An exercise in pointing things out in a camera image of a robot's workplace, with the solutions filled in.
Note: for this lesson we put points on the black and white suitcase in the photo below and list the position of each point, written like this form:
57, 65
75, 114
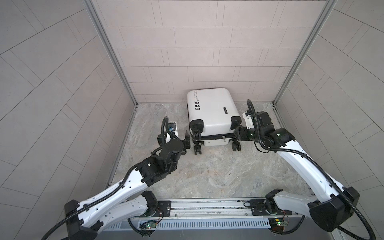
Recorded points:
213, 118

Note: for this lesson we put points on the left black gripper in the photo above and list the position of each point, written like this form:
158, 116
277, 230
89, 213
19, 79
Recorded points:
181, 144

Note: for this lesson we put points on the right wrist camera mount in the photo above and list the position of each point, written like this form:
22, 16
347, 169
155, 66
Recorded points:
247, 116

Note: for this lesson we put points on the green circuit board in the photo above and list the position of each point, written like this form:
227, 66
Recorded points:
277, 224
149, 225

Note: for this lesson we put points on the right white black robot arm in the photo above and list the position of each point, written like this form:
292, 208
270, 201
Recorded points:
332, 203

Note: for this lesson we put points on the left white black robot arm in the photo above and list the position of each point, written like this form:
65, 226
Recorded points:
129, 197

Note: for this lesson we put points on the aluminium mounting rail frame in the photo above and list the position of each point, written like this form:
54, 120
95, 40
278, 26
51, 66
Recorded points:
207, 214

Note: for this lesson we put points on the left green circuit board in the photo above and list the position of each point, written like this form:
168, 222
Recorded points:
149, 225

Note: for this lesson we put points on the right green circuit board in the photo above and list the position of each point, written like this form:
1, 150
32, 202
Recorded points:
277, 224

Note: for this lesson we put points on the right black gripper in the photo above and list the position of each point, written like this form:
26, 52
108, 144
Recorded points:
240, 131

